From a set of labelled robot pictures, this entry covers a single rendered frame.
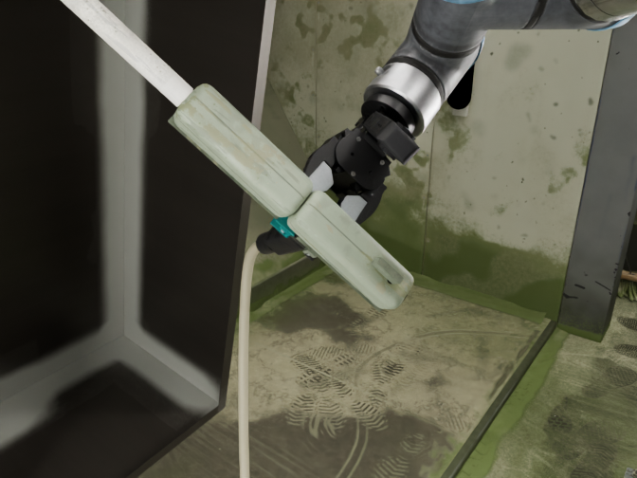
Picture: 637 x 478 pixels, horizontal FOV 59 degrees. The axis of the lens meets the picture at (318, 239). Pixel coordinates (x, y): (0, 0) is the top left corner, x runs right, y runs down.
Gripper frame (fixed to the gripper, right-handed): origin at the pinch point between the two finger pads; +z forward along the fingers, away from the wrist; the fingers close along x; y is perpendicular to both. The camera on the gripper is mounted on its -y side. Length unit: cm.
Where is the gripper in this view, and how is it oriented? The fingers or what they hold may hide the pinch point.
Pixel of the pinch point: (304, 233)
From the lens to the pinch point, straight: 62.9
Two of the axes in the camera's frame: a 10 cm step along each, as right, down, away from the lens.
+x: -7.2, -6.5, -2.6
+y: -4.0, 0.8, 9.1
